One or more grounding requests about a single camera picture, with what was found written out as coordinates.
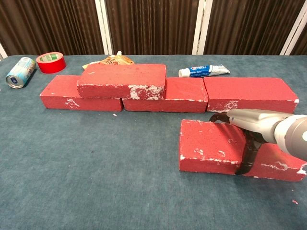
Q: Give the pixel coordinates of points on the red foam brick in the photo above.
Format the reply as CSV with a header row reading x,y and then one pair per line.
x,y
60,88
184,95
249,91

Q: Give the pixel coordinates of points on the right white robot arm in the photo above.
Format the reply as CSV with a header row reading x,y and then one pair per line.
x,y
295,136

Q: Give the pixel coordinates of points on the blue felt table cover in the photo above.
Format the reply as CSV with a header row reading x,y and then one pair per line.
x,y
120,191

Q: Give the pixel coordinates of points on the red brick with chipped corner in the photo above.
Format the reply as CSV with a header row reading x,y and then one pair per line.
x,y
120,76

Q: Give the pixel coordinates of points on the orange spout pouch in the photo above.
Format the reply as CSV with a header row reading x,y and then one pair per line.
x,y
115,61

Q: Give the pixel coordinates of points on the light blue drink can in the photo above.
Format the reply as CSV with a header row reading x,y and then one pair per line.
x,y
20,72

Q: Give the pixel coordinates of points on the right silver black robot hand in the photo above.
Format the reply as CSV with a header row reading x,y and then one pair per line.
x,y
254,122

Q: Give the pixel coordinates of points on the blue white toothpaste tube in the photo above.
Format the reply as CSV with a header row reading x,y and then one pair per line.
x,y
204,70

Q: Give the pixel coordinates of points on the red tape roll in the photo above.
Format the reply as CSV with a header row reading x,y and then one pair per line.
x,y
51,67

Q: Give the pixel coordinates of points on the red brick with white scuffs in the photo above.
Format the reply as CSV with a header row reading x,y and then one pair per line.
x,y
204,141

